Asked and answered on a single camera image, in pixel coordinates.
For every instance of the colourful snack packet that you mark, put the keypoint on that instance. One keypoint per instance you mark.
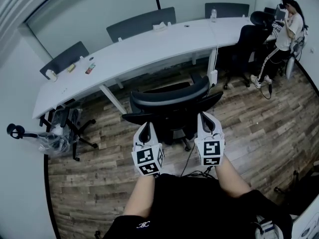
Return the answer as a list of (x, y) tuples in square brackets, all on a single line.
[(90, 68)]

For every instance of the short white curved desk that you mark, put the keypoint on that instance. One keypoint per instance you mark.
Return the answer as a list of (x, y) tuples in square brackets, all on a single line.
[(229, 31)]

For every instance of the white power adapter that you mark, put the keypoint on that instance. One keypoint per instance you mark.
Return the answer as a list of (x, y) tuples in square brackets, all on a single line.
[(213, 77)]

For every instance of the dark grey desk divider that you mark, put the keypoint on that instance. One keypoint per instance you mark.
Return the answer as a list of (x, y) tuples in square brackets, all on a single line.
[(229, 10), (139, 24), (67, 56)]

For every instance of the small white container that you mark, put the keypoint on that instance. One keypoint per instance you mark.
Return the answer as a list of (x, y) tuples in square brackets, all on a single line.
[(51, 75)]

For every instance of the white side desk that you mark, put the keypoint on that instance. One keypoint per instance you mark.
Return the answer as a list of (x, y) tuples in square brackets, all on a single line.
[(309, 225)]

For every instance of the yellow packet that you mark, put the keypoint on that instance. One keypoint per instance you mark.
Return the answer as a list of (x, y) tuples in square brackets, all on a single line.
[(71, 67)]

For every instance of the person's right forearm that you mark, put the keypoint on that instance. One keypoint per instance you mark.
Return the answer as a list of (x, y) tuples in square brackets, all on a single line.
[(231, 180)]

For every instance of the person's black shirt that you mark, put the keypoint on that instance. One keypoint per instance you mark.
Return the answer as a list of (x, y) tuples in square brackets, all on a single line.
[(189, 208)]

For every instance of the clear plastic bottle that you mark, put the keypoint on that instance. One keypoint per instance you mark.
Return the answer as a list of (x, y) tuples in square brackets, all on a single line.
[(213, 16)]

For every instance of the grey white waist pack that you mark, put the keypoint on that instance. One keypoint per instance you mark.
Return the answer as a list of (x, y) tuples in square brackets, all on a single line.
[(268, 229)]

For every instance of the person's left forearm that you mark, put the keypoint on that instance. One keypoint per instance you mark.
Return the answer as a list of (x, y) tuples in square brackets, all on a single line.
[(140, 198)]

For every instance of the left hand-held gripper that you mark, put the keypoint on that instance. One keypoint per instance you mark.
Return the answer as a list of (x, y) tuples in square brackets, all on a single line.
[(147, 160)]

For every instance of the black equipment stand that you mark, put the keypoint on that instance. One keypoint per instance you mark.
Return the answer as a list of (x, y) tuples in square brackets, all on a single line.
[(306, 195)]

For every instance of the long white curved desk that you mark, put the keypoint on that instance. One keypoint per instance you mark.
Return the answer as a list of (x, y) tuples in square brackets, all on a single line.
[(149, 48)]

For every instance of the plastic wrapped black office chair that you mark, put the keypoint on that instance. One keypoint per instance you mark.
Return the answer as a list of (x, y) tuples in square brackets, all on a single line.
[(53, 143)]

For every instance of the black monitor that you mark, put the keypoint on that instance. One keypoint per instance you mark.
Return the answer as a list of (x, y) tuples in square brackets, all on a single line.
[(279, 15)]

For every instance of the white tissue box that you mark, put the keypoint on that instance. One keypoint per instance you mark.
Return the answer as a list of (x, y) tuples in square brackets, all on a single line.
[(159, 28)]

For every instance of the black office chair with headrest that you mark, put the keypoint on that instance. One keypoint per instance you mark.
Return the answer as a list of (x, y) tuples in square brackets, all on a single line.
[(246, 41)]

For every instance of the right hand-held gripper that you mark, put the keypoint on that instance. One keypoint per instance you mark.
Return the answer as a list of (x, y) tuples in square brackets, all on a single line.
[(211, 149)]

